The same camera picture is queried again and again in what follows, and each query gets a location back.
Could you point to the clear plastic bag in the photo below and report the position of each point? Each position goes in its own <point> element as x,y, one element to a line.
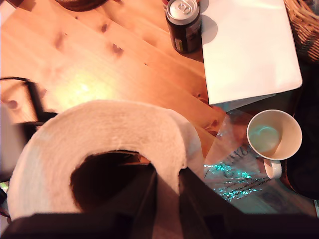
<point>236,184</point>

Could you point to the black zip pouch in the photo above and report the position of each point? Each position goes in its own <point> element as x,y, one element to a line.
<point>306,149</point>

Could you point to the white mug red print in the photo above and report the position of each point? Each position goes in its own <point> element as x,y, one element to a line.
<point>274,139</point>

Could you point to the white paper towel roll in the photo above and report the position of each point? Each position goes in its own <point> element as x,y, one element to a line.
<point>112,124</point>

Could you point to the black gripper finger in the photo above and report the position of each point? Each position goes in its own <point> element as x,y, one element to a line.
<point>139,211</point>
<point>197,206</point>

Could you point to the black Pepsi Max can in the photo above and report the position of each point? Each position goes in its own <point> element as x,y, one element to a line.
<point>184,32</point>

